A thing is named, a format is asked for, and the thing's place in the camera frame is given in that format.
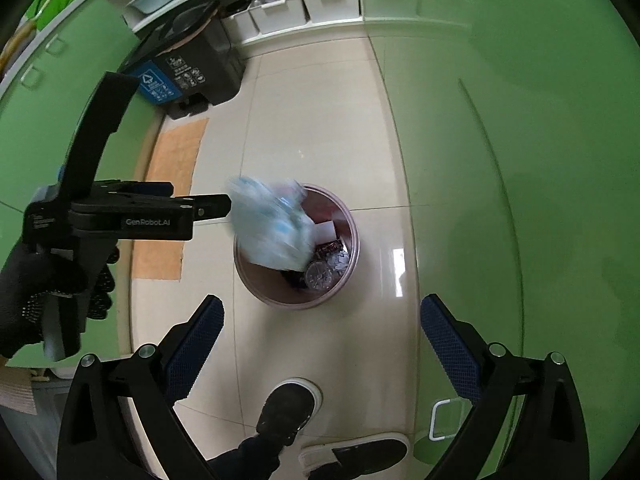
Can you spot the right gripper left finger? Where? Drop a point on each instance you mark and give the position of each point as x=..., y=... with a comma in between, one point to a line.
x=189, y=346

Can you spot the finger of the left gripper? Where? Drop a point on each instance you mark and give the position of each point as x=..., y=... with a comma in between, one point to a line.
x=211, y=206

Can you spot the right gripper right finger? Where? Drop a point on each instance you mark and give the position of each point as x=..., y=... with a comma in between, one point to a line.
x=441, y=331

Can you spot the clear plastic bag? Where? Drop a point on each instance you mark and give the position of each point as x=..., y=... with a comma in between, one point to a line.
x=269, y=224

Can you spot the pink trash bin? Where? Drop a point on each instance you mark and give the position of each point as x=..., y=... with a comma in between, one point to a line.
x=336, y=254

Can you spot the black gloved left hand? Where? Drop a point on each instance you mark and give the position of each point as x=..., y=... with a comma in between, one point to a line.
x=28, y=279

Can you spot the black left shoe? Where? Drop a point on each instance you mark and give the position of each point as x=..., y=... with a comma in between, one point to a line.
x=288, y=409

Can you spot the black shoe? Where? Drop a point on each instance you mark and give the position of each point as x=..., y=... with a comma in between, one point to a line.
x=288, y=409
x=354, y=458

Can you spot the black recycling bin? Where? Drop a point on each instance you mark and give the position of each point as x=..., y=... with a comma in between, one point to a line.
x=187, y=62

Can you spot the black right shoe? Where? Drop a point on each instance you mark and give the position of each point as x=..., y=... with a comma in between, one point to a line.
x=354, y=458

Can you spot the white storage bin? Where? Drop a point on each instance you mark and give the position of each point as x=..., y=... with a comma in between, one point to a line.
x=278, y=15

